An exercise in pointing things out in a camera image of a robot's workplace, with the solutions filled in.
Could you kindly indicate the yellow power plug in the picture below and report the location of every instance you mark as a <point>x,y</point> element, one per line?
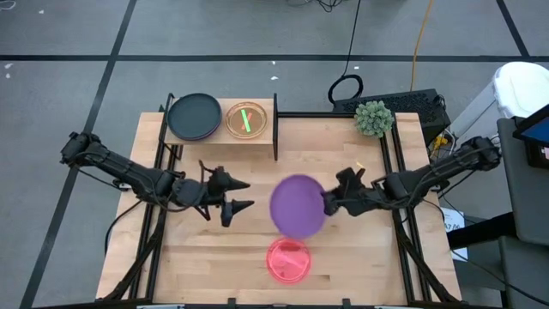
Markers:
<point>440,141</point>

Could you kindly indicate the green transparent plastic plate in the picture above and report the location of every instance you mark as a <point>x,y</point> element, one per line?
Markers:
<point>246,121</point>

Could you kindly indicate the grey desk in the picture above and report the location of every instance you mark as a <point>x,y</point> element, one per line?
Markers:
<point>527,201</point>

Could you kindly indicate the dark grey bowl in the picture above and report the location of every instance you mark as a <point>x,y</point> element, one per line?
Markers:
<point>194,116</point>

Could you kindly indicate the small yellow tag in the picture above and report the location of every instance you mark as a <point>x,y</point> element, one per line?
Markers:
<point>359,164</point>

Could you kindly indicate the black metal frame crossbar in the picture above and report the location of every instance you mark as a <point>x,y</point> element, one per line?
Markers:
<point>317,114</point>

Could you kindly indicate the black desk foot bar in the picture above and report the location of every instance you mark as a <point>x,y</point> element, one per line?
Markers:
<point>480,232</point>

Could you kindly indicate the green artificial potted plant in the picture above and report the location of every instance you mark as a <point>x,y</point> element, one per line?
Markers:
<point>374,119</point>

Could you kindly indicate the black tablet screen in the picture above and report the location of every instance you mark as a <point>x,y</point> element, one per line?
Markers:
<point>536,133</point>

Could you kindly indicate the wooden shelf black metal legs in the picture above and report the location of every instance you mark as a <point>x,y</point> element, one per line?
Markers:
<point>257,141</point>

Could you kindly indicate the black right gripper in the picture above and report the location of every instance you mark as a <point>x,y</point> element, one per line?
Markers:
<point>354,195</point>

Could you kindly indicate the white trash bin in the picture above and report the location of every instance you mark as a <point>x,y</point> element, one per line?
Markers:
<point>519,86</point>

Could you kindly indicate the grey cabinet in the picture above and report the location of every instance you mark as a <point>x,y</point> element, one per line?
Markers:
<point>527,274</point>

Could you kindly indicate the white paper sheet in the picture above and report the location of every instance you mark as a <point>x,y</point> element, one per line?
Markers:
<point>454,221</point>

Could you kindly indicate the black metal frame rails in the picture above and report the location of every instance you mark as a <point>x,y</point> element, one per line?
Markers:
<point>155,257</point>
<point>404,257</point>

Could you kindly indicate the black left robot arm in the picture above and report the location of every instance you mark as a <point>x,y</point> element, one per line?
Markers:
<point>116,165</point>

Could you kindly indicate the black table clamp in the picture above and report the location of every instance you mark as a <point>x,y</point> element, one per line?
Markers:
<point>231,303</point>
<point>345,303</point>

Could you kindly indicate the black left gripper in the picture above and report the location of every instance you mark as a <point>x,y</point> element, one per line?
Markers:
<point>201,193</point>

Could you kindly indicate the black perforated computer case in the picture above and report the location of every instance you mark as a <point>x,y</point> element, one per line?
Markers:
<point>412,105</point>

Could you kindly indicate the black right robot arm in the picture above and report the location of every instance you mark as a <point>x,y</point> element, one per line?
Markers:
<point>450,165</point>

